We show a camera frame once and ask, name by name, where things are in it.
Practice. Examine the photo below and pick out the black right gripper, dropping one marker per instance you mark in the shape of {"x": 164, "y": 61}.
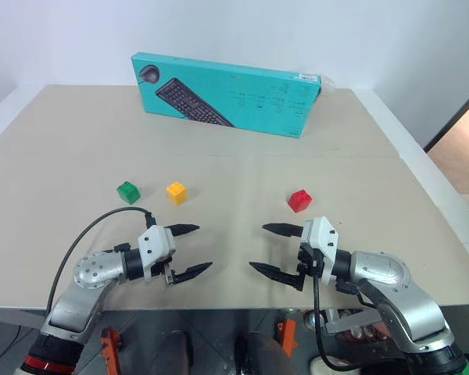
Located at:
{"x": 308, "y": 265}

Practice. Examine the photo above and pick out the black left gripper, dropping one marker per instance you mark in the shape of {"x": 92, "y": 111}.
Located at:
{"x": 170, "y": 271}

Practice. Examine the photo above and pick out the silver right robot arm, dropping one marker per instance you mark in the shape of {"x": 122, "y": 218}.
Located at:
{"x": 398, "y": 289}

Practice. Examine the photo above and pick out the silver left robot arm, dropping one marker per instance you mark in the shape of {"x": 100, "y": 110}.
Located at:
{"x": 90, "y": 273}

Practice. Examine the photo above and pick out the red toy block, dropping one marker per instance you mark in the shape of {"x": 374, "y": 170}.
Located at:
{"x": 299, "y": 201}

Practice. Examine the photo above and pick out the yellow toy block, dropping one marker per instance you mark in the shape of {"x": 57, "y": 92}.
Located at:
{"x": 176, "y": 192}

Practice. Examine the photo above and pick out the orange clamp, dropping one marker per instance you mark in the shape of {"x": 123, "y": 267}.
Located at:
{"x": 110, "y": 347}
{"x": 286, "y": 336}

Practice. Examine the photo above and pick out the green toy block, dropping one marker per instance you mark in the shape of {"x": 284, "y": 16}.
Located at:
{"x": 127, "y": 192}

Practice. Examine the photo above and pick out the beige cardboard table cover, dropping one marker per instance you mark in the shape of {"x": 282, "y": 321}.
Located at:
{"x": 82, "y": 156}

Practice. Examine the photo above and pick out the teal keyboard packaging box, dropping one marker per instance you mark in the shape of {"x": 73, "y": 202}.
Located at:
{"x": 234, "y": 97}

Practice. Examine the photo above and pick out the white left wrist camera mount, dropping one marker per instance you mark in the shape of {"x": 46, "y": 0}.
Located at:
{"x": 154, "y": 244}

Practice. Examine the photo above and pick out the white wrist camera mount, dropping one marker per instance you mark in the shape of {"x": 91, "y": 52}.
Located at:
{"x": 322, "y": 242}
{"x": 154, "y": 244}

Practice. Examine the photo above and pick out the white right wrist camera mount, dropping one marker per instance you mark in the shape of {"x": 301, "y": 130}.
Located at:
{"x": 322, "y": 242}

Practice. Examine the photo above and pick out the grey metal bracket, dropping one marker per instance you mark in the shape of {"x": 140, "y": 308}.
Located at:
{"x": 349, "y": 322}

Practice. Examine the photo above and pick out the dark brown door frame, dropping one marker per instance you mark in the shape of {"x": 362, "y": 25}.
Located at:
{"x": 453, "y": 121}

